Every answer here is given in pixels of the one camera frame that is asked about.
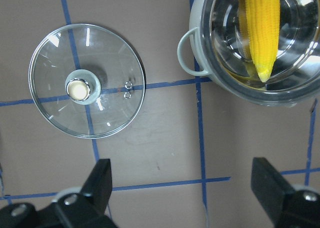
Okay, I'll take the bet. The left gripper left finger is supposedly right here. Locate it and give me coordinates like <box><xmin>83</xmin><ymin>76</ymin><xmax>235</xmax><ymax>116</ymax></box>
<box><xmin>80</xmin><ymin>158</ymin><xmax>113</xmax><ymax>214</ymax></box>

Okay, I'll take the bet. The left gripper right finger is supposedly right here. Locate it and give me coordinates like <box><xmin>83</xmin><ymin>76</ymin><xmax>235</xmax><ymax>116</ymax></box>
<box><xmin>250</xmin><ymin>157</ymin><xmax>295</xmax><ymax>223</ymax></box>

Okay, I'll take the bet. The glass pot lid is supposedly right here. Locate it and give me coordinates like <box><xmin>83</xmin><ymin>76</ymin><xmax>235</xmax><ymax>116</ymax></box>
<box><xmin>28</xmin><ymin>23</ymin><xmax>146</xmax><ymax>139</ymax></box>

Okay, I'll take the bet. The yellow corn cob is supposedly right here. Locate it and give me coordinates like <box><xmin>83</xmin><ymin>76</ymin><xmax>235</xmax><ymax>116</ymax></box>
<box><xmin>245</xmin><ymin>0</ymin><xmax>281</xmax><ymax>83</ymax></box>

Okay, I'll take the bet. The pale green electric pot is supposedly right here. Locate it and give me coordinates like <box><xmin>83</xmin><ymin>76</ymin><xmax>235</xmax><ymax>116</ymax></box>
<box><xmin>177</xmin><ymin>0</ymin><xmax>320</xmax><ymax>107</ymax></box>

